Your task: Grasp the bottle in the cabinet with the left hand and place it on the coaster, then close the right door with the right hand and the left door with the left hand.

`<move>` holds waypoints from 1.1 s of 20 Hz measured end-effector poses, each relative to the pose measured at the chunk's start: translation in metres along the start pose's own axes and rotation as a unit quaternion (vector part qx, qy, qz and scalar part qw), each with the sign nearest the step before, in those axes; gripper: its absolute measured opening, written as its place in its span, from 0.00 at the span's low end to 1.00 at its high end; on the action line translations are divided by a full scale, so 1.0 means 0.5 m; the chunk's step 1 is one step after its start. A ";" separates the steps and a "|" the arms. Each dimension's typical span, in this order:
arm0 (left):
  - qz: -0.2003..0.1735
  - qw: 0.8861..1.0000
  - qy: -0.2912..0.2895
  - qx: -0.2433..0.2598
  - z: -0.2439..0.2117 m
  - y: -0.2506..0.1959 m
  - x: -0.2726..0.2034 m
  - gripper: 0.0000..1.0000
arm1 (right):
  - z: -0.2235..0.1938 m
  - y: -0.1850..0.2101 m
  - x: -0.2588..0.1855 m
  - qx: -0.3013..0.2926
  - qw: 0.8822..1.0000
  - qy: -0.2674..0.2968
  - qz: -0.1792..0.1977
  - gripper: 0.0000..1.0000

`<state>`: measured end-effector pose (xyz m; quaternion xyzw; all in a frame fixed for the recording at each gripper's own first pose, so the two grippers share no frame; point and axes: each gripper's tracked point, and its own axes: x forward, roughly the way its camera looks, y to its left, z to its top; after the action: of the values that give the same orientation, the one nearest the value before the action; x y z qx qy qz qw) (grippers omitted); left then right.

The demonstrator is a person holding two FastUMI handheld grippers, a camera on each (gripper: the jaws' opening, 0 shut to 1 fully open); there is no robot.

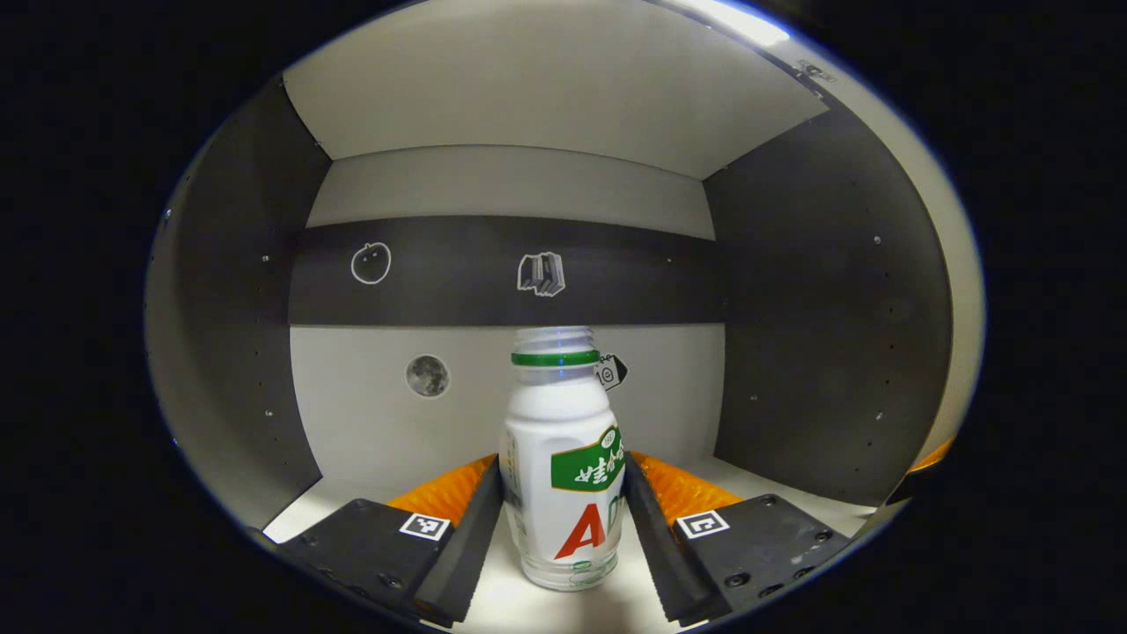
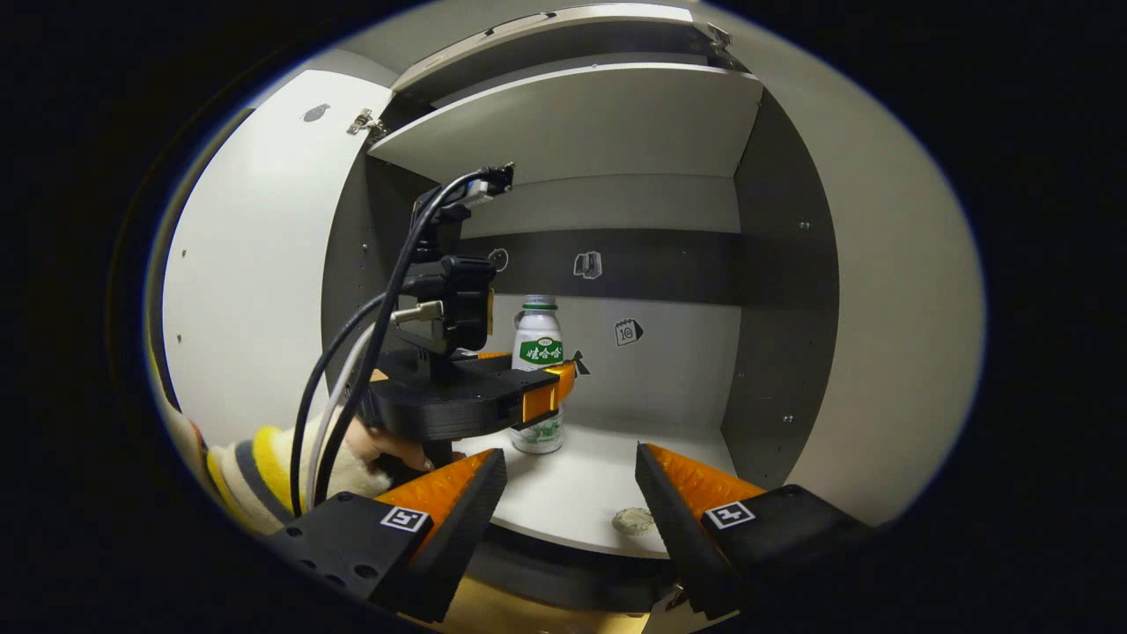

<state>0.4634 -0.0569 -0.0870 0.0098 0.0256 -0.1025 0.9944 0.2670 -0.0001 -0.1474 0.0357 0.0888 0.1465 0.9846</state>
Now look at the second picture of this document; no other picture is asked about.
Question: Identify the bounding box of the white cable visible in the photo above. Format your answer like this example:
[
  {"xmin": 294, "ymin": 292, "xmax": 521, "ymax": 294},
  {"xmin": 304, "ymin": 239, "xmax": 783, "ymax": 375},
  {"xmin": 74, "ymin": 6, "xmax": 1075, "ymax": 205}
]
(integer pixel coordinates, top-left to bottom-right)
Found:
[{"xmin": 304, "ymin": 324, "xmax": 375, "ymax": 494}]

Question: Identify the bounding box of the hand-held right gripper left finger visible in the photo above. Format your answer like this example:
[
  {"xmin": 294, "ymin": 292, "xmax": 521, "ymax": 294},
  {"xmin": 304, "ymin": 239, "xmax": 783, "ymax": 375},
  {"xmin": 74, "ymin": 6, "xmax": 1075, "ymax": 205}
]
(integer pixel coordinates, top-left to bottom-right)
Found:
[{"xmin": 264, "ymin": 447, "xmax": 509, "ymax": 624}]

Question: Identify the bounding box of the grey and white cabinet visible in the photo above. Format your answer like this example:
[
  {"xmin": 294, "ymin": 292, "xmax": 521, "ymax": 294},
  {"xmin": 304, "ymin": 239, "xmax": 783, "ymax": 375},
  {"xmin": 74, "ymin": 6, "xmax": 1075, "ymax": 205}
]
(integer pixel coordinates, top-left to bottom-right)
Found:
[{"xmin": 320, "ymin": 3, "xmax": 842, "ymax": 617}]

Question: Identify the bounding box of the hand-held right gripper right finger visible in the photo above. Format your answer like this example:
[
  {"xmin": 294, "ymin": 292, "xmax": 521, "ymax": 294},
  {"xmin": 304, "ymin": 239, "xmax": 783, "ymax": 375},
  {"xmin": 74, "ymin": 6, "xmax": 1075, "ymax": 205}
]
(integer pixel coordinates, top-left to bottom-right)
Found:
[{"xmin": 634, "ymin": 442, "xmax": 881, "ymax": 619}]

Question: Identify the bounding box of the black cable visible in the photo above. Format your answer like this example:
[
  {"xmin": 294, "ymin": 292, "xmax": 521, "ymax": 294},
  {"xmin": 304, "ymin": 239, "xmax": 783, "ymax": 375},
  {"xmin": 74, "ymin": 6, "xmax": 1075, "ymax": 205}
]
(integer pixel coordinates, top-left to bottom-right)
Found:
[
  {"xmin": 289, "ymin": 295, "xmax": 393, "ymax": 519},
  {"xmin": 310, "ymin": 163, "xmax": 516, "ymax": 507}
]

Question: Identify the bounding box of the white bottle green label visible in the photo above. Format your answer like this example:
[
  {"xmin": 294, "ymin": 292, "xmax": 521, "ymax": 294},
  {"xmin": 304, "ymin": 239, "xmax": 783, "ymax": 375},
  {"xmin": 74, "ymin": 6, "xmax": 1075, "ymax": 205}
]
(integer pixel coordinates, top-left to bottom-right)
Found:
[{"xmin": 511, "ymin": 295, "xmax": 566, "ymax": 455}]

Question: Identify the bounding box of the black drawer handle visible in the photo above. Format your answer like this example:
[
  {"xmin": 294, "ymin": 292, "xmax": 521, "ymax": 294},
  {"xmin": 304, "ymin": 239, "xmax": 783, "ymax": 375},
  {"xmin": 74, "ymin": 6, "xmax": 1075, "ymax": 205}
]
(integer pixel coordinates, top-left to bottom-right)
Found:
[{"xmin": 484, "ymin": 12, "xmax": 557, "ymax": 38}]

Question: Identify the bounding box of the white cabinet shelf board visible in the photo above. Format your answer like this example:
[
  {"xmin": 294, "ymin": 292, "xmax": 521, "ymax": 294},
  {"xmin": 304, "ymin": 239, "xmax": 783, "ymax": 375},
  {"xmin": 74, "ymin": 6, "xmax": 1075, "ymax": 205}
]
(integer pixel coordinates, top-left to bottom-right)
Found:
[
  {"xmin": 368, "ymin": 63, "xmax": 764, "ymax": 186},
  {"xmin": 449, "ymin": 421, "xmax": 736, "ymax": 560}
]

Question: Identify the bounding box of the white cabinet door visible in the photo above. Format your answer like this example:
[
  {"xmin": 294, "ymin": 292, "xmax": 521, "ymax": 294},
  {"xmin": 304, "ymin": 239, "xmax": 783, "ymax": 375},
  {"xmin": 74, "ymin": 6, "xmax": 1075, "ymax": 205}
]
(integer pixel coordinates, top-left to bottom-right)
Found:
[
  {"xmin": 161, "ymin": 69, "xmax": 394, "ymax": 446},
  {"xmin": 718, "ymin": 9, "xmax": 987, "ymax": 529}
]

